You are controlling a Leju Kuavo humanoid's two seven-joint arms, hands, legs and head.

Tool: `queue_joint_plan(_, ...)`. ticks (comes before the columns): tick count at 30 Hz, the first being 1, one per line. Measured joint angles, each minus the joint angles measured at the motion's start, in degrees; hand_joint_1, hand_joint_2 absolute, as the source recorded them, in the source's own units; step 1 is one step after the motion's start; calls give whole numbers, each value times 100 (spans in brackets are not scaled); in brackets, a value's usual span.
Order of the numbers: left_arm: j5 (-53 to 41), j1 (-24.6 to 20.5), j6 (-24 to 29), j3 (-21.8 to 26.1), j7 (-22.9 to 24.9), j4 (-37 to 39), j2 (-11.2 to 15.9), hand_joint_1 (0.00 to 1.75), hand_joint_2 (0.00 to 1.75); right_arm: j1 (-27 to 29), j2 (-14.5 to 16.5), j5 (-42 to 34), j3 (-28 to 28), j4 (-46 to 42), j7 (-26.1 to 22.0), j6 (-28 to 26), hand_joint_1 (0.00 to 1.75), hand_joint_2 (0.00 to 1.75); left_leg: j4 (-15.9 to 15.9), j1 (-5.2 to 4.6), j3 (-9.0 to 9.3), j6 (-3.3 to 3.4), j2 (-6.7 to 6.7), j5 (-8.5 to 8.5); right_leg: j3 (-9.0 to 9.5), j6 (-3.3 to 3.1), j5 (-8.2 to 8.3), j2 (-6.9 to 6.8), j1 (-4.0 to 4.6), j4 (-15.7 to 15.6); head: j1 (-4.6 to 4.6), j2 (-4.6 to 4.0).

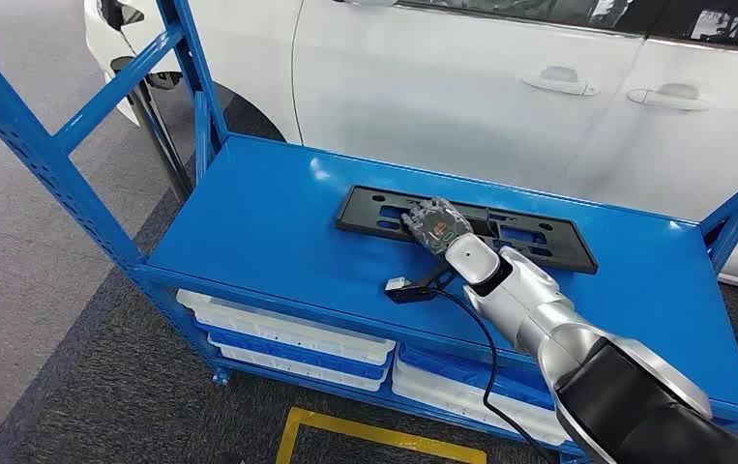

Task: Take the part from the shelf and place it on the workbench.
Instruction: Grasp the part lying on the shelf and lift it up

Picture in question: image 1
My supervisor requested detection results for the white car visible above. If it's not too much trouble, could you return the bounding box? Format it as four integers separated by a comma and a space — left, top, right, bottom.
83, 0, 738, 296

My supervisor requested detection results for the yellow floor tape square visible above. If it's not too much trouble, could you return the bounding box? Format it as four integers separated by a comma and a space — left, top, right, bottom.
275, 407, 488, 464

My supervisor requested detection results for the black camera cable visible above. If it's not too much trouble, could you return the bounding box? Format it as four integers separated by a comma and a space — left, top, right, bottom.
430, 289, 559, 464

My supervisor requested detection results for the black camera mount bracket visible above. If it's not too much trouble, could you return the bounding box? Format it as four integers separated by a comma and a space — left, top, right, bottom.
414, 263, 458, 295

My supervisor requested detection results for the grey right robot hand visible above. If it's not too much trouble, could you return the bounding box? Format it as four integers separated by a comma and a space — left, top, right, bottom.
401, 196, 476, 256

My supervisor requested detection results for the chrome stanchion post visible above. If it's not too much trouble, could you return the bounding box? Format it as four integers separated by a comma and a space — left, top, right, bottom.
126, 76, 194, 203

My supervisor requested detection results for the black plastic plate bracket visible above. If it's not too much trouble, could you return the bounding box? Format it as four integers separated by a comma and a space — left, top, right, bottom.
334, 185, 599, 276

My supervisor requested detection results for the blue metal shelf rack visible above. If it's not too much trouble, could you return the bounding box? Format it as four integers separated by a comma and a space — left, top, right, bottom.
0, 0, 738, 459

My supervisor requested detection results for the white car door handle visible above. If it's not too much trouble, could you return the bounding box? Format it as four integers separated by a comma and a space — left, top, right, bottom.
626, 83, 711, 112
521, 66, 601, 98

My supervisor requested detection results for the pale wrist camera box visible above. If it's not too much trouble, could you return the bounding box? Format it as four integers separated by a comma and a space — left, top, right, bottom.
384, 276, 435, 305

